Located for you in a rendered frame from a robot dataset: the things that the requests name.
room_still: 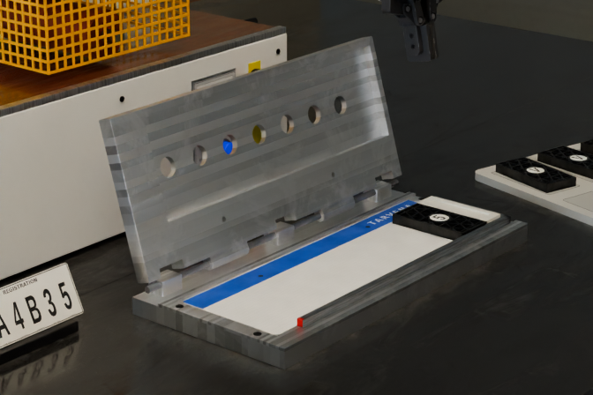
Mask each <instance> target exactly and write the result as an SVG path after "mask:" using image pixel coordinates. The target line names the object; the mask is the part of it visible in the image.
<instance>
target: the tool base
mask: <svg viewBox="0 0 593 395"><path fill-rule="evenodd" d="M376 184H377V186H375V187H372V188H370V189H368V190H365V191H364V193H363V194H360V195H358V196H356V197H354V200H355V206H354V207H353V208H352V209H349V210H347V211H346V212H342V213H340V214H338V215H335V216H334V217H332V218H329V219H327V220H324V221H321V222H319V221H318V220H319V219H321V214H320V213H319V212H318V213H315V214H313V215H312V216H309V217H307V218H305V219H302V220H300V221H297V222H295V223H293V224H288V223H284V222H281V221H280V222H278V223H276V226H277V228H276V229H274V230H272V231H270V232H267V233H265V234H264V236H262V237H260V238H258V239H256V240H254V241H251V242H248V246H249V253H248V254H247V255H245V256H242V257H240V258H237V259H235V260H233V261H231V262H228V263H226V264H225V265H221V266H219V267H217V268H214V269H213V270H211V271H208V270H207V269H206V268H208V267H210V263H209V261H205V262H203V263H200V264H198V265H194V266H193V267H191V268H188V269H186V270H184V271H181V272H173V271H171V270H166V271H163V272H161V278H160V279H158V280H155V281H153V282H151V283H148V286H147V287H145V292H143V293H141V294H137V295H135V296H133V297H132V314H133V315H136V316H139V317H143V318H145V319H148V320H150V321H153V322H156V323H157V324H162V325H165V326H167V327H169V328H172V329H175V330H177V331H180V332H183V333H186V334H189V335H192V336H193V337H196V338H199V339H203V340H205V341H208V342H210V343H213V344H215V345H218V346H220V347H225V348H227V349H229V350H232V351H235V352H237V353H240V354H244V355H246V356H249V357H251V358H253V359H256V360H259V361H262V362H265V363H268V364H271V365H273V366H275V367H278V368H280V369H287V368H289V367H291V366H293V365H295V364H296V363H298V362H300V361H302V360H304V359H306V358H308V357H310V356H311V355H313V354H316V353H317V352H319V351H321V350H323V349H324V348H326V347H329V346H331V345H333V344H334V343H336V342H338V341H339V340H341V339H344V338H346V337H348V336H349V335H351V334H352V333H354V332H357V331H359V330H361V329H363V328H365V327H366V326H367V325H369V324H372V323H374V322H376V321H378V320H380V319H381V318H382V317H385V316H387V315H389V314H391V313H393V312H395V311H396V310H398V309H400V308H402V307H404V306H406V305H408V304H410V303H411V302H413V301H415V300H417V299H419V298H421V297H423V296H425V295H426V294H429V293H430V292H432V291H434V290H436V289H438V288H439V287H442V286H444V285H445V284H447V283H449V282H451V281H453V280H454V279H457V278H459V277H461V276H462V275H464V274H466V273H467V272H470V271H472V270H474V269H476V268H477V267H479V266H481V265H483V264H485V263H487V262H489V261H491V260H493V259H494V258H496V257H498V256H500V255H502V254H504V253H506V252H508V251H510V250H511V249H513V248H515V247H517V246H519V245H521V244H523V243H525V242H526V241H527V234H528V223H526V222H522V221H519V220H515V221H510V223H509V224H507V225H505V226H504V227H501V228H499V229H497V230H495V231H493V232H491V233H489V234H488V235H485V236H483V237H481V238H479V239H477V240H475V241H474V242H471V243H469V244H467V245H465V246H464V247H462V248H460V249H458V250H456V251H454V252H452V253H450V254H448V255H446V256H444V257H442V258H440V259H438V260H436V261H434V262H432V263H430V264H428V265H426V266H424V267H422V268H420V269H418V270H416V271H414V272H412V273H410V274H409V275H407V276H405V277H403V278H401V279H398V280H397V281H395V282H393V283H391V284H389V285H387V286H385V287H382V288H381V289H379V290H377V291H375V292H373V293H371V294H368V295H367V296H365V297H363V298H361V299H359V300H357V301H355V302H353V303H351V304H350V305H348V306H346V307H344V308H342V309H339V310H337V311H335V312H334V313H332V314H330V315H328V316H326V317H323V318H321V319H320V320H318V321H316V322H314V323H312V324H309V325H307V326H305V327H304V328H302V327H299V326H296V327H294V328H292V329H290V330H288V331H286V332H284V333H282V334H280V335H277V336H275V335H273V334H270V333H267V332H263V331H261V330H258V329H255V328H252V327H250V326H247V325H245V324H240V323H238V322H235V321H232V320H229V319H227V318H225V317H220V316H217V315H215V314H213V313H210V312H207V311H204V310H202V309H198V308H195V307H192V306H190V305H187V304H184V303H183V300H185V299H188V298H190V297H192V296H194V295H195V294H199V293H201V292H203V291H206V290H207V289H209V288H211V287H215V286H217V285H219V284H221V283H223V282H225V281H227V280H229V279H233V278H235V277H236V276H238V275H241V274H243V273H245V272H248V271H250V270H252V269H254V268H256V267H259V266H261V265H263V264H265V263H268V262H270V261H272V260H274V259H276V258H278V257H281V256H283V255H286V254H288V253H290V252H291V251H294V250H297V249H299V248H301V247H303V246H305V245H307V244H309V243H312V242H315V241H317V240H318V239H321V238H323V237H325V236H327V235H330V234H332V233H334V232H336V231H339V230H341V229H343V228H345V227H348V226H350V225H352V224H354V223H357V222H358V221H360V220H364V219H366V218H368V217H370V216H372V215H374V214H376V213H378V212H382V211H384V210H386V209H387V208H389V207H392V206H394V205H397V204H400V203H401V202H403V201H405V200H412V201H416V202H419V201H421V200H419V198H420V197H417V196H416V193H412V192H407V193H403V192H400V191H396V190H391V188H393V187H394V186H396V185H398V184H399V181H398V180H397V179H395V180H393V181H391V182H389V183H386V182H382V181H379V180H377V181H376ZM178 304H182V305H184V306H183V307H182V308H176V305H178ZM254 332H261V333H262V334H261V335H259V336H255V335H253V333H254Z"/></svg>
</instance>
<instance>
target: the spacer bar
mask: <svg viewBox="0 0 593 395"><path fill-rule="evenodd" d="M418 203H419V204H422V205H428V206H431V207H435V208H439V209H441V210H445V211H449V212H454V213H458V214H461V215H465V216H468V217H471V218H475V219H478V220H484V221H487V223H489V222H491V221H493V220H496V219H497V218H499V217H500V214H499V213H495V212H490V211H486V210H483V209H479V208H476V207H473V206H469V205H463V204H460V203H456V202H453V201H449V200H445V199H443V198H439V197H433V196H430V197H428V198H426V199H423V200H421V201H419V202H418Z"/></svg>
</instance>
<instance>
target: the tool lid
mask: <svg viewBox="0 0 593 395"><path fill-rule="evenodd" d="M336 97H338V98H339V99H340V101H341V103H342V111H341V113H340V114H338V113H337V112H336V110H335V108H334V101H335V99H336ZM310 106H312V107H313V108H314V109H315V112H316V120H315V122H314V123H312V122H311V121H310V119H309V116H308V110H309V108H310ZM283 116H286V117H287V118H288V120H289V131H288V132H287V133H285V132H284V131H283V130H282V128H281V119H282V117H283ZM99 124H100V127H101V134H102V138H103V142H104V145H105V149H106V153H107V157H108V161H109V167H110V171H111V174H112V178H113V183H114V186H115V190H116V196H117V200H118V204H119V208H120V212H121V215H122V219H123V223H124V229H125V233H126V237H127V241H128V244H129V248H130V252H131V259H132V262H133V266H134V270H135V273H136V277H137V281H138V283H151V282H153V281H155V280H158V279H160V278H161V273H160V269H161V268H162V267H164V266H167V265H170V264H171V265H172V269H183V268H185V267H188V266H190V265H194V264H196V263H197V262H200V261H202V260H203V262H205V261H209V263H210V267H208V268H206V269H207V270H208V271H211V270H213V269H214V268H217V267H219V266H221V265H225V264H226V263H228V262H231V261H233V260H235V259H237V258H240V257H242V256H245V255H247V254H248V253H249V246H248V243H247V241H250V240H251V239H253V238H255V237H258V236H260V235H263V234H265V233H267V232H270V231H272V230H274V229H276V228H277V226H276V222H275V220H277V219H279V218H281V217H283V216H284V219H285V220H298V219H301V218H303V217H304V216H307V215H309V214H311V213H314V214H315V213H318V212H319V213H320V214H321V219H319V220H318V221H319V222H321V221H324V220H327V219H329V218H332V217H334V216H335V215H338V214H340V213H342V212H346V211H347V210H349V209H352V208H353V207H354V206H355V200H354V198H353V196H354V195H356V194H358V193H360V192H363V191H365V190H368V189H370V188H372V187H375V186H377V184H376V180H375V177H378V176H380V175H381V177H382V180H384V179H394V178H395V177H397V176H400V175H402V172H401V167H400V162H399V159H398V154H397V150H396V146H395V142H394V134H393V130H392V125H391V122H390V117H389V113H388V109H387V101H386V97H385V93H384V88H383V85H382V80H381V76H380V72H379V64H378V60H377V56H376V51H375V48H374V43H373V38H372V36H369V37H363V38H359V39H356V40H353V41H348V42H345V43H343V44H340V45H337V46H333V47H331V48H326V49H323V50H320V51H317V52H314V53H311V54H309V55H306V56H300V57H298V58H295V59H292V60H289V61H286V62H283V63H278V64H276V65H272V66H269V67H266V68H264V69H261V70H258V71H253V72H250V73H247V74H244V75H241V76H238V77H235V78H231V79H228V80H224V81H222V82H219V83H216V84H213V85H210V86H205V87H202V88H200V89H197V90H193V91H190V92H188V93H183V94H179V95H177V96H174V97H171V98H168V99H166V100H162V101H157V102H155V103H152V104H148V105H145V106H143V107H140V108H135V109H132V110H129V111H126V112H123V113H121V114H117V115H114V116H110V117H107V118H104V119H101V120H99ZM256 125H257V126H258V127H259V128H260V131H261V140H260V142H259V143H258V144H257V143H256V142H255V141H254V139H253V136H252V131H253V128H254V127H255V126H256ZM226 136H228V137H230V139H231V141H232V145H233V146H232V151H231V153H230V154H227V153H226V152H225V151H224V148H223V139H224V138H225V137H226ZM196 146H197V147H198V148H199V149H200V150H201V152H202V161H201V163H200V164H199V165H197V164H196V163H195V162H194V161H193V158H192V152H193V149H194V148H195V147H196ZM164 157H165V158H167V159H168V160H169V162H170V165H171V171H170V174H169V176H167V177H166V176H164V175H163V173H162V172H161V161H162V159H163V158H164Z"/></svg>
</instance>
